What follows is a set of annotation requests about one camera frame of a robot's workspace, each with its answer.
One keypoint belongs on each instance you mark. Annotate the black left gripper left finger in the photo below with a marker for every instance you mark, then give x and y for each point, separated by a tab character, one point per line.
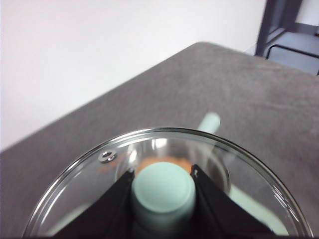
104	214

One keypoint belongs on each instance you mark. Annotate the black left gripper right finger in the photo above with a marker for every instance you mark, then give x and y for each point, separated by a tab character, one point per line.
219	216

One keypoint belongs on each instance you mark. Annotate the glass lid with green knob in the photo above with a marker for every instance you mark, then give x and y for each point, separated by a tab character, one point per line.
163	184

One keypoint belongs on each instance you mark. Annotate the mint green breakfast maker base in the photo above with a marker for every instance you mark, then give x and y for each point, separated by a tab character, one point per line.
249	209

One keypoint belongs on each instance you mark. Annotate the dark grey metal frame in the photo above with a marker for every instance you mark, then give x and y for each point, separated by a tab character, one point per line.
264	25

